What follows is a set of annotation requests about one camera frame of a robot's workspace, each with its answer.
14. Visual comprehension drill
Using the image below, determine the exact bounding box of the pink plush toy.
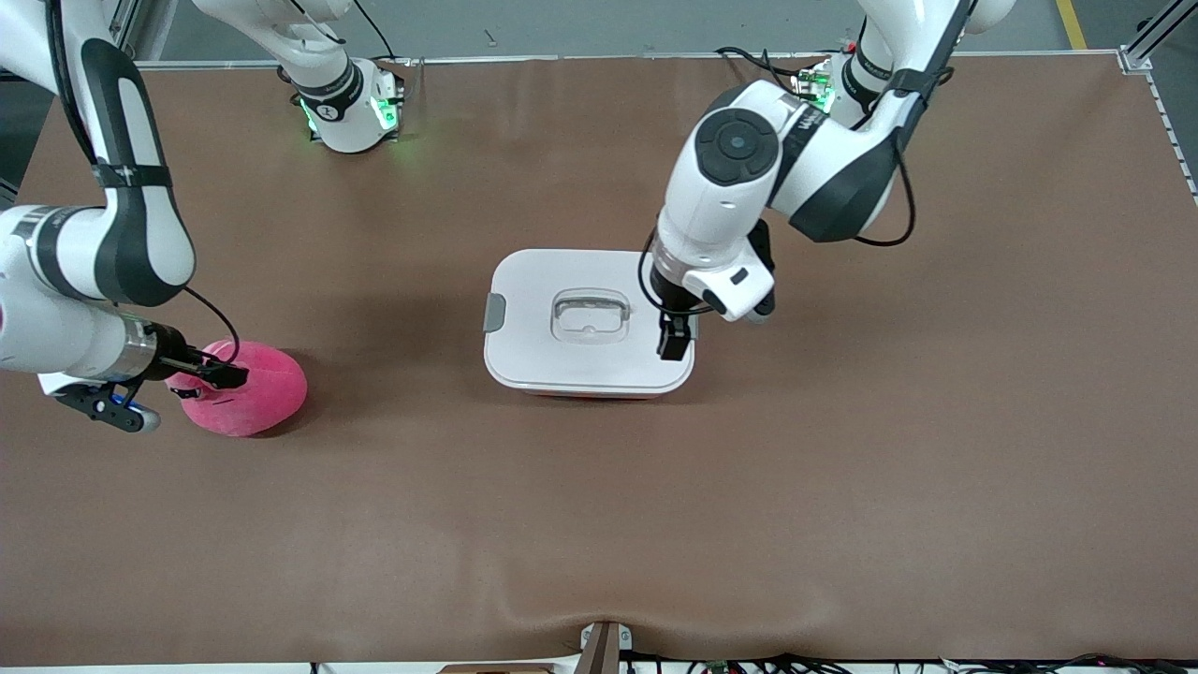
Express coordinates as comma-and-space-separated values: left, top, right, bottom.
167, 340, 309, 438

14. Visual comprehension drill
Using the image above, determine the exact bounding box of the white plastic box lid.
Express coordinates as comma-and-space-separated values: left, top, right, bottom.
483, 248, 699, 395

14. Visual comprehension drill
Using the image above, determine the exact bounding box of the pink plastic box base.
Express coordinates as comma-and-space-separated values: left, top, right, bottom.
519, 390, 661, 402

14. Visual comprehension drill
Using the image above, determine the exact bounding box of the black arm base cable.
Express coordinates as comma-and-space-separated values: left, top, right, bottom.
715, 45, 798, 83
351, 0, 400, 63

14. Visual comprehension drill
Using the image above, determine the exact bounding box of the aluminium frame profile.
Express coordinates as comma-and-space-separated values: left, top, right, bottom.
1118, 0, 1198, 74
105, 0, 181, 65

